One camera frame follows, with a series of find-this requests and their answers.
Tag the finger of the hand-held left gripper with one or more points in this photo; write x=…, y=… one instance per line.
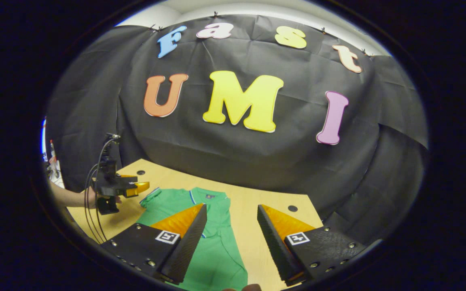
x=128, y=177
x=138, y=189

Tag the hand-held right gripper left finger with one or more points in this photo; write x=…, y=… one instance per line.
x=186, y=250

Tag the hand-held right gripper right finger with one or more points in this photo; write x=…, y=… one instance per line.
x=275, y=246

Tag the green T-shirt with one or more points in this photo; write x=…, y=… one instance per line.
x=217, y=258

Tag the white and red clutter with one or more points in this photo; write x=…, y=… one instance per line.
x=57, y=171

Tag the black backdrop cloth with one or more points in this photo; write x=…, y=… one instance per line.
x=237, y=161

